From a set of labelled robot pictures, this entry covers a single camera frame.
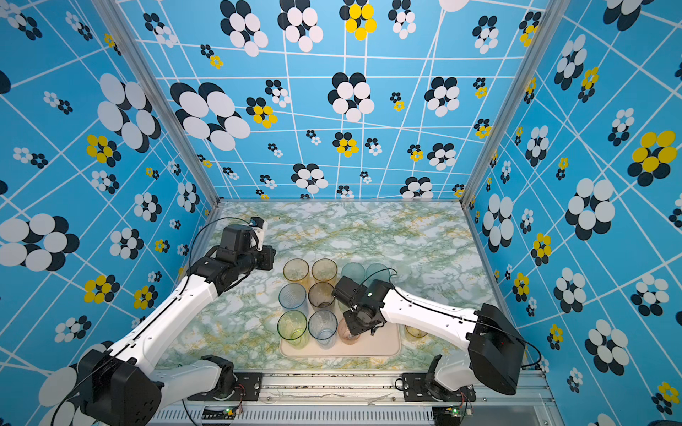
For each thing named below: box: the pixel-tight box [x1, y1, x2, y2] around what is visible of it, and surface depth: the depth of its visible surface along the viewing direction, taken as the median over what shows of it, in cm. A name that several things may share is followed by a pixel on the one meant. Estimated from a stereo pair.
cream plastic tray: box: [279, 325, 403, 357], surface depth 82 cm
